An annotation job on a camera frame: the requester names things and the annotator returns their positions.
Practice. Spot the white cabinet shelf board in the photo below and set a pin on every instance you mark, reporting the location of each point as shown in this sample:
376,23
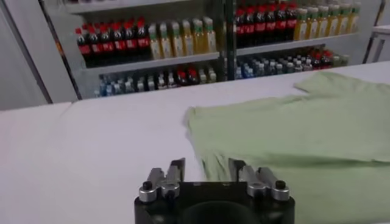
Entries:
106,6
152,64
289,45

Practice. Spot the red cap cola bottle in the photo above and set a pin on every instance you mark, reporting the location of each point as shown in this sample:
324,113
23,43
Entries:
143,42
84,50
317,61
240,30
131,44
107,47
281,24
119,45
96,48
327,59
182,78
250,29
260,27
270,25
192,76
291,23

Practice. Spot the white cap yellow drink bottle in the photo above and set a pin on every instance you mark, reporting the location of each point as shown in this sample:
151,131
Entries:
202,76
345,60
212,75
336,61

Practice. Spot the green cap yellow tea bottle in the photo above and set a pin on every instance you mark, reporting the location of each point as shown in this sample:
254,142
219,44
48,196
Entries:
332,24
311,27
155,47
198,41
188,42
322,25
301,29
354,21
343,22
166,45
210,39
177,44

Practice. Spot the white side table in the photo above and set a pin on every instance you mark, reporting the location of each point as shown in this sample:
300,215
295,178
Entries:
382,30

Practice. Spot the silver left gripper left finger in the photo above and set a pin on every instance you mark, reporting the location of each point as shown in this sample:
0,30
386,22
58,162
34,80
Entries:
170,179

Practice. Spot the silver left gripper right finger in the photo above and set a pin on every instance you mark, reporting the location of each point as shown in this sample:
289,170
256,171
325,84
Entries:
253,179

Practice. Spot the light green printed t-shirt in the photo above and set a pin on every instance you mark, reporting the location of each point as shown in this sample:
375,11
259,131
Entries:
289,131

